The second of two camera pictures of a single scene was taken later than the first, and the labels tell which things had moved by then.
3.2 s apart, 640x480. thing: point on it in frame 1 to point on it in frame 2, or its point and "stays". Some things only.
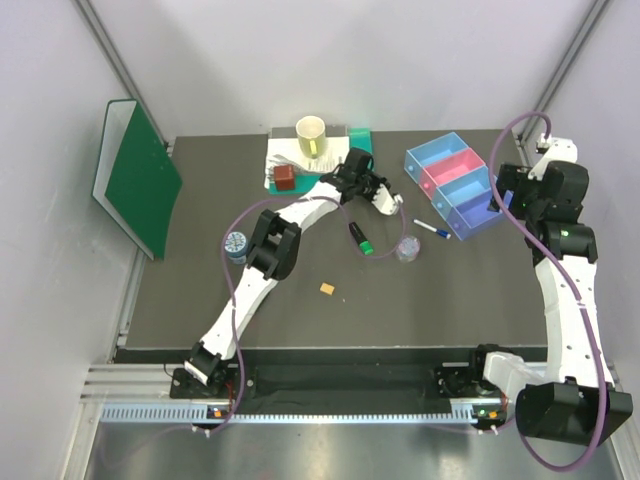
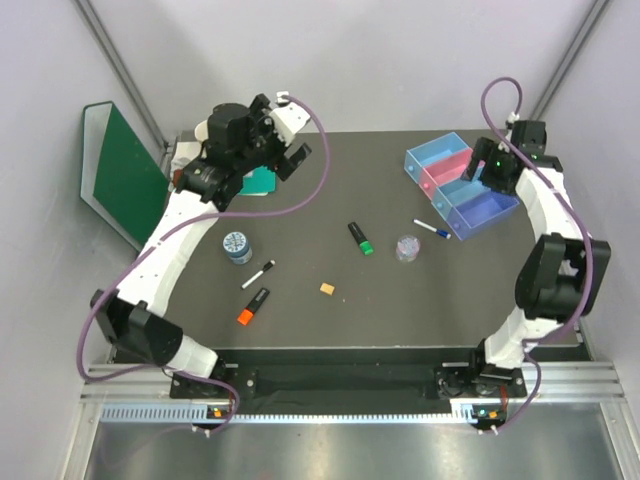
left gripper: (378, 186) to (264, 119)
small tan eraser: (327, 288) stays
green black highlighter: (366, 245) stays
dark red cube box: (284, 177) to (176, 174)
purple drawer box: (471, 215) stays
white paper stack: (285, 152) to (186, 152)
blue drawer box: (471, 185) stays
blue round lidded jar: (235, 245) stays
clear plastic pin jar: (408, 248) stays
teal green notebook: (359, 138) to (259, 182)
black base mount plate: (345, 381) stays
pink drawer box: (448, 168) stays
